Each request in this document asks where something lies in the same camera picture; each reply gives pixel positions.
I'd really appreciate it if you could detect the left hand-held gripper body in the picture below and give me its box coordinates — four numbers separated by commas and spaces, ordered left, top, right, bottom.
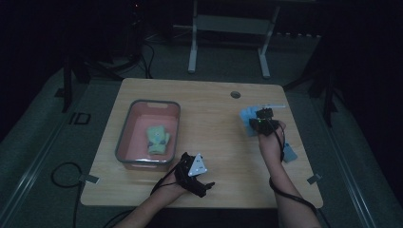
173, 151, 209, 192

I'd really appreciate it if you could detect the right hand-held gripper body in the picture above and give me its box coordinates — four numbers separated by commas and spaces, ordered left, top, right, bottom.
258, 103, 287, 138

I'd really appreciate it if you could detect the plain blue glove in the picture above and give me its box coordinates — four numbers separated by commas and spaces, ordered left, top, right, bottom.
239, 105, 270, 138

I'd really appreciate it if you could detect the pink basket with grey rim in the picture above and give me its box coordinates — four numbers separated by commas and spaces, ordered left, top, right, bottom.
114, 99, 182, 172

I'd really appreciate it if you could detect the person's left hand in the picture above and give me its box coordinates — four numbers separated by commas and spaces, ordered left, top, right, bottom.
158, 172, 191, 199

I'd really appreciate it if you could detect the person's right hand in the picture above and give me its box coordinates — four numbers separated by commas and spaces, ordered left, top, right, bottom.
258, 120, 287, 163

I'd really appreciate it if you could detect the black tripod stand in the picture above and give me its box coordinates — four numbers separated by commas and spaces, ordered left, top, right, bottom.
283, 31, 341, 127
56, 53, 134, 113

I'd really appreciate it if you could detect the grey tape piece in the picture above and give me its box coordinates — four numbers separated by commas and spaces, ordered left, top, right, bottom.
79, 174, 101, 185
306, 173, 322, 185

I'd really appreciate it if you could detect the white metal stand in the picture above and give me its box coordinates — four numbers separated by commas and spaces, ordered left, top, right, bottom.
187, 0, 281, 80

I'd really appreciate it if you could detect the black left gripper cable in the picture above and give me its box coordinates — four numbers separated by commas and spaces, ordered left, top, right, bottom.
103, 160, 185, 228

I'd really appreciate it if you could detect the black floor cable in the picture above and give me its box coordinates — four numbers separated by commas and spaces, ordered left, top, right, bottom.
139, 41, 156, 80
50, 161, 84, 228

